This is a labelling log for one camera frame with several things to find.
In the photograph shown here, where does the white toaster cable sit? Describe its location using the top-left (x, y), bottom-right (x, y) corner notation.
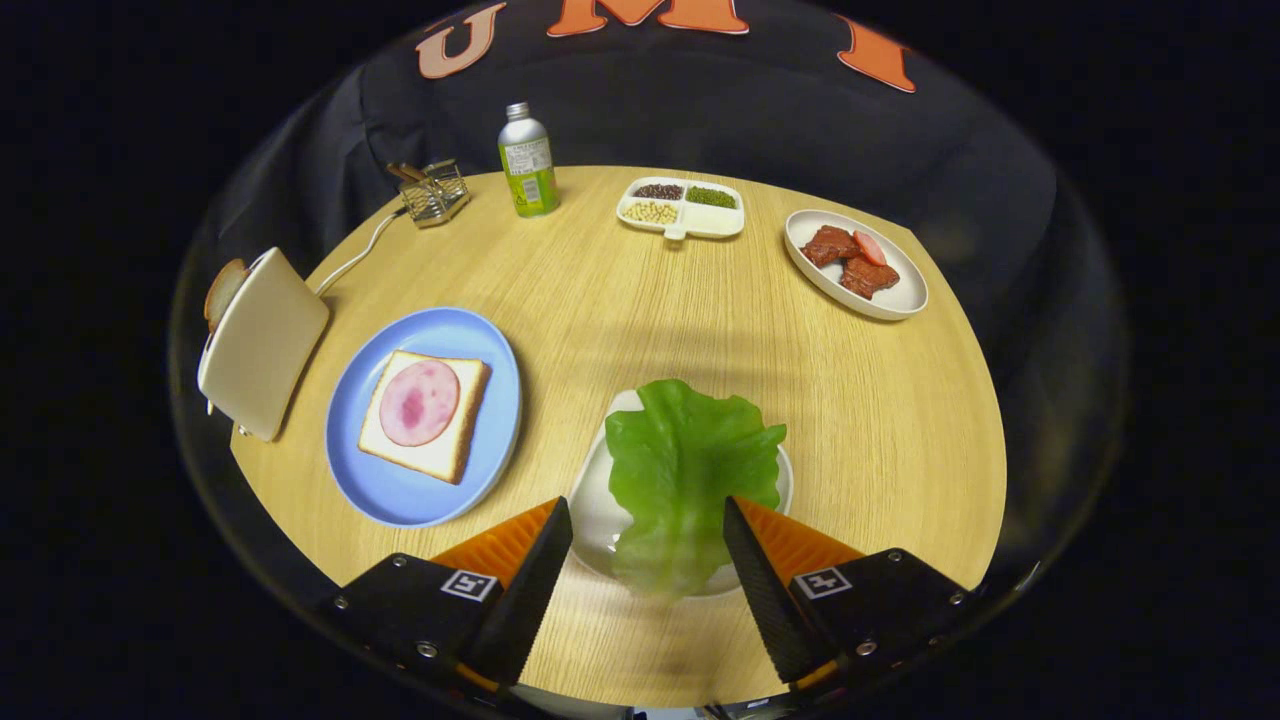
top-left (313, 205), bottom-right (411, 298)

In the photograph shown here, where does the white bread slice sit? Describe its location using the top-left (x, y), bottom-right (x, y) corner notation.
top-left (357, 349), bottom-right (492, 485)

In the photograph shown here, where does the red meat piece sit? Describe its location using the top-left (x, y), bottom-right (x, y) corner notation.
top-left (840, 256), bottom-right (901, 301)
top-left (800, 225), bottom-right (859, 269)

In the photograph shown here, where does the green label metal bottle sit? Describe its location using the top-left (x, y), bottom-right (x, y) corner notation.
top-left (498, 102), bottom-right (561, 219)

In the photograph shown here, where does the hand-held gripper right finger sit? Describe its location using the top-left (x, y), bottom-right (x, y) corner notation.
top-left (722, 495), bottom-right (986, 696)

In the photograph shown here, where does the pink ham slice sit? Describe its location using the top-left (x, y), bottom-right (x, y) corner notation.
top-left (379, 359), bottom-right (462, 448)

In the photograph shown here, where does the white oval plate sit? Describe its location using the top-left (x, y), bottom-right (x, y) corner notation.
top-left (783, 208), bottom-right (929, 321)

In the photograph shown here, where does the metal wire basket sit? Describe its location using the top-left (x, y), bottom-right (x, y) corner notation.
top-left (400, 158), bottom-right (472, 230)

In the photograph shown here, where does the blue round plate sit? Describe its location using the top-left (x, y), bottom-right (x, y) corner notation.
top-left (325, 306), bottom-right (523, 528)

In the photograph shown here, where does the green lettuce leaf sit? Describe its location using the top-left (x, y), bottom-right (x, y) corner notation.
top-left (604, 378), bottom-right (788, 601)

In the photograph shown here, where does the white toaster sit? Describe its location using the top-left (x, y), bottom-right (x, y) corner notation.
top-left (197, 247), bottom-right (331, 443)

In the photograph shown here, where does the white divided dish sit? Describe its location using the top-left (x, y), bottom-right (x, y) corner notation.
top-left (616, 177), bottom-right (746, 242)

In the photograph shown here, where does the white curved plate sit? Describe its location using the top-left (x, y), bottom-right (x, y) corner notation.
top-left (568, 388), bottom-right (794, 599)

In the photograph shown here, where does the black backdrop cloth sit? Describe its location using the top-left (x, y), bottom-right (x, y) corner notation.
top-left (175, 0), bottom-right (1126, 601)

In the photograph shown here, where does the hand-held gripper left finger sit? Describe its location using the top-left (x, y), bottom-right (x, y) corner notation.
top-left (320, 496), bottom-right (574, 701)

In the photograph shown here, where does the toasted bread slice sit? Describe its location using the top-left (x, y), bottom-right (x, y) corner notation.
top-left (204, 258), bottom-right (248, 333)

